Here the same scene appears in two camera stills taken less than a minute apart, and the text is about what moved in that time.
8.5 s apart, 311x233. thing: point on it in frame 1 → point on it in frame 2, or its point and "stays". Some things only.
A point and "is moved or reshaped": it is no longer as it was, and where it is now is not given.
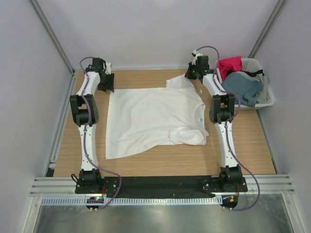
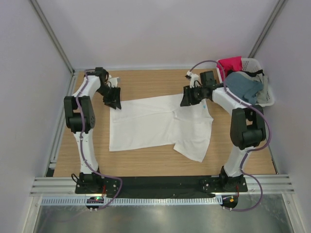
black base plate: x=164 y=188 stays
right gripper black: x=192 y=73 → x=190 y=94
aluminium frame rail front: x=268 y=184 stays
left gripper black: x=107 y=83 → x=112 y=94
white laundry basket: x=250 y=64 stays
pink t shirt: x=228 y=65 stays
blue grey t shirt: x=243 y=87 stays
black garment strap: x=252 y=74 stays
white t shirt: x=141 y=119 is moved or reshaped
